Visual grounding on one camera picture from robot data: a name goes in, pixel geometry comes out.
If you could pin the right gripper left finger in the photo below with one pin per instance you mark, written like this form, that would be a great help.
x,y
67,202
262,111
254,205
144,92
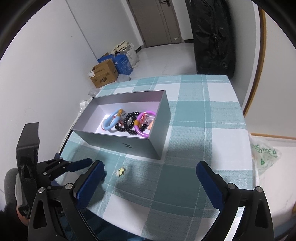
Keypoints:
x,y
65,201

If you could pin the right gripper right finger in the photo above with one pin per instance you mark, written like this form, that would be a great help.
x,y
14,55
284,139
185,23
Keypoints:
x,y
256,222

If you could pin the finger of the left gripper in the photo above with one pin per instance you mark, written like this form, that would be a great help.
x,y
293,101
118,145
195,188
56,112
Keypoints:
x,y
78,165

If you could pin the blue bangle with charm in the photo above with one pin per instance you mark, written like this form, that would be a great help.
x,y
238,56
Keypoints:
x,y
118,112

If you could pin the purple bangle with charm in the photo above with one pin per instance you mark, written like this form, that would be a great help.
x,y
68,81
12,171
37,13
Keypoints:
x,y
144,122

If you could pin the grey cardboard jewelry box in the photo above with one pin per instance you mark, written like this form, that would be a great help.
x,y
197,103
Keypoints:
x,y
123,137

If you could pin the person's left hand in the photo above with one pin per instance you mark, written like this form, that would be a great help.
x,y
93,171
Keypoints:
x,y
22,218

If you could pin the small yellow charm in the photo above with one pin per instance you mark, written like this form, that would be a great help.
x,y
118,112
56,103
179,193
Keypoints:
x,y
120,172

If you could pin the silver plastic mailer bag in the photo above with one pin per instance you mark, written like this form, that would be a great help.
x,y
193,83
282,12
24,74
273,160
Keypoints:
x,y
84,104

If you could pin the white green plastic bag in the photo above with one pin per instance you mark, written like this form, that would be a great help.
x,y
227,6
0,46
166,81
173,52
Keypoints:
x,y
263,154

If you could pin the teal plaid tablecloth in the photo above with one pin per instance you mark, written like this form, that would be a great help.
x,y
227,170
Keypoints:
x,y
163,199

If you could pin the grey plastic mailer bag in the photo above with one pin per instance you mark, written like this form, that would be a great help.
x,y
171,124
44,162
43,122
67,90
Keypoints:
x,y
93,92

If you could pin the brown cardboard box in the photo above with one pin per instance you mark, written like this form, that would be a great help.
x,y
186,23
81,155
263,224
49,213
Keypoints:
x,y
103,73

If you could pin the blue cardboard box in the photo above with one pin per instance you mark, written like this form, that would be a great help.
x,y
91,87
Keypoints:
x,y
121,62

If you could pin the white sack with cloth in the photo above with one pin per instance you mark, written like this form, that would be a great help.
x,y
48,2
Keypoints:
x,y
126,48

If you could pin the grey room door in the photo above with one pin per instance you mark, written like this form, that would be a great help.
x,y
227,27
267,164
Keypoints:
x,y
157,22

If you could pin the black backpack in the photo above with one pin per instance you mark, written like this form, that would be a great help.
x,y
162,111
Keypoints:
x,y
213,37

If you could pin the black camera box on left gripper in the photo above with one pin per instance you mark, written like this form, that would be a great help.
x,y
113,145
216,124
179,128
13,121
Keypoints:
x,y
27,151

